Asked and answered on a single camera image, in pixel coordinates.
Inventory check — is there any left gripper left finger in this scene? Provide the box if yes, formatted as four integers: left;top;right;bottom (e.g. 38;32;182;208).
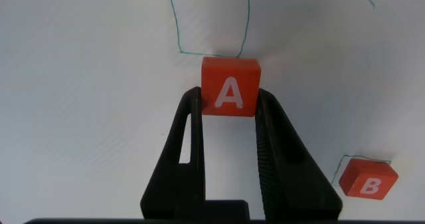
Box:
140;86;207;220

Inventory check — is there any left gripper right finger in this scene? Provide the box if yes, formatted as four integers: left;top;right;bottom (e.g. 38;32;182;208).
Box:
254;88;343;221

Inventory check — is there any orange block letter A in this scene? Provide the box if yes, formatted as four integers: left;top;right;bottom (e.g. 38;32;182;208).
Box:
201;56;262;118

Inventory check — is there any orange block letter B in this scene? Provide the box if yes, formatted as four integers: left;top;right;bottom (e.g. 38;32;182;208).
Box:
338;158;399;201

